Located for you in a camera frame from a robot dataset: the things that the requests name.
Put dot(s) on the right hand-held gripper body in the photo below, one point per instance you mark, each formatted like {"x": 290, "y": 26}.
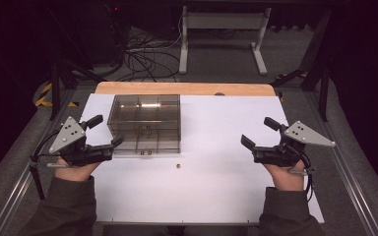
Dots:
{"x": 303, "y": 134}

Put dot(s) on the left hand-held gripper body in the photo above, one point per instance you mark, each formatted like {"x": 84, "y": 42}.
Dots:
{"x": 68, "y": 134}

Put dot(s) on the person's left hand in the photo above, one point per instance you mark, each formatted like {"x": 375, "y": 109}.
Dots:
{"x": 75, "y": 172}

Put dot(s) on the person's right hand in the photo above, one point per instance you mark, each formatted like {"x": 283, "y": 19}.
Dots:
{"x": 285, "y": 177}

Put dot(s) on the small metal parts in box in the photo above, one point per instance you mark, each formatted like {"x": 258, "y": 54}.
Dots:
{"x": 145, "y": 131}

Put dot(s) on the clear smoky compartment box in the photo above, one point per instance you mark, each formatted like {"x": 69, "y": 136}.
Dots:
{"x": 144, "y": 123}

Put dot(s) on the yellow black hazard tape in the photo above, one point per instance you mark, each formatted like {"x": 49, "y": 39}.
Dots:
{"x": 46, "y": 95}

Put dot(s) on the black tripod stand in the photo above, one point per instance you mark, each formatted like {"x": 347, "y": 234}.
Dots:
{"x": 57, "y": 82}

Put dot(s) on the white table mat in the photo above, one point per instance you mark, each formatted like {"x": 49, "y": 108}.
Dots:
{"x": 203, "y": 187}

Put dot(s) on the black metal stand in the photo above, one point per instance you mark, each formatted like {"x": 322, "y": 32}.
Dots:
{"x": 318, "y": 72}

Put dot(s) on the aluminium floor rail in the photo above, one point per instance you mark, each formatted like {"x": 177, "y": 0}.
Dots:
{"x": 344, "y": 183}
{"x": 19, "y": 190}

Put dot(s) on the white metal desk frame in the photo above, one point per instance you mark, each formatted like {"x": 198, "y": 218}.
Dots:
{"x": 223, "y": 21}

